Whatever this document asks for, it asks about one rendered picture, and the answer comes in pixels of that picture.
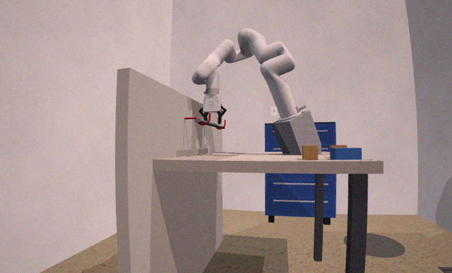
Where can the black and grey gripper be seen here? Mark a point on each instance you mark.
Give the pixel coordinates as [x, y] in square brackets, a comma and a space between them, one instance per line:
[212, 104]

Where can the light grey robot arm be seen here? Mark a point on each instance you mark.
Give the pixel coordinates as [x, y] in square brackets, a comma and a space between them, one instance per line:
[275, 59]

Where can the grey bar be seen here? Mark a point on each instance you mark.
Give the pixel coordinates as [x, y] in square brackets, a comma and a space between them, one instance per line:
[209, 124]

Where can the beige flat wall panel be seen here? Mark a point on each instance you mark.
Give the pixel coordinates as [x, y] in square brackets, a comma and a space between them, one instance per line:
[168, 221]

